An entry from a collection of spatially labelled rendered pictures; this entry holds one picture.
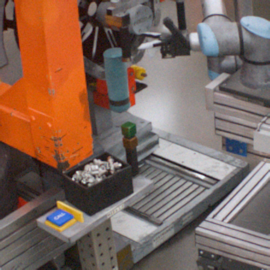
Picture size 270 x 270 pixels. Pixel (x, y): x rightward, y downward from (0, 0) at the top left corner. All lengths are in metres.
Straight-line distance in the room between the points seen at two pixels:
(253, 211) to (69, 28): 1.04
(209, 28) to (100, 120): 1.15
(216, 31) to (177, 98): 1.82
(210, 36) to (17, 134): 0.86
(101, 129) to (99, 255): 0.92
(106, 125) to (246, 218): 0.92
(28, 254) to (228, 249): 0.76
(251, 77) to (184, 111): 1.63
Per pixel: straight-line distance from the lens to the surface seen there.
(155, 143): 3.68
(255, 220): 3.00
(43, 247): 2.98
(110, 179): 2.67
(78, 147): 2.82
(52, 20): 2.56
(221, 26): 2.55
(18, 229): 2.87
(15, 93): 2.88
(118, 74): 3.14
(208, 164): 3.59
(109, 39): 3.39
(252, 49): 2.55
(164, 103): 4.28
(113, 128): 3.61
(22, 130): 2.90
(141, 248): 3.13
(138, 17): 3.12
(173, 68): 4.68
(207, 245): 2.96
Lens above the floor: 2.00
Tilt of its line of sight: 30 degrees down
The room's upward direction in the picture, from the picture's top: 6 degrees counter-clockwise
